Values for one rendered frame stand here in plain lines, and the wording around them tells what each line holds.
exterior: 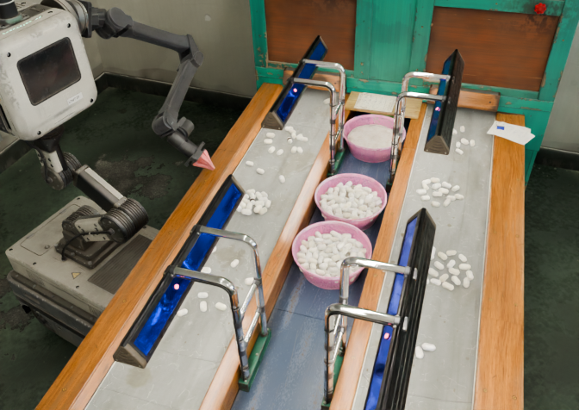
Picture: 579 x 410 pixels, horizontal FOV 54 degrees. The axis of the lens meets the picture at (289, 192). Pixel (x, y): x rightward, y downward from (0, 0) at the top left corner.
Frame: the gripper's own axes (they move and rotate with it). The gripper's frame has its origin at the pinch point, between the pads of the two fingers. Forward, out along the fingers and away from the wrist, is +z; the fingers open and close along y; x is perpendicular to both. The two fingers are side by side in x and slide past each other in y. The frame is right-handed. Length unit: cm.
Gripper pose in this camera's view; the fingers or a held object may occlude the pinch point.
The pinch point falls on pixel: (212, 167)
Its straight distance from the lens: 219.2
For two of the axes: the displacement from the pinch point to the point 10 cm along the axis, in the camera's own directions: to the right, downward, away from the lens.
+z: 7.5, 6.2, 2.4
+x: -5.9, 4.6, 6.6
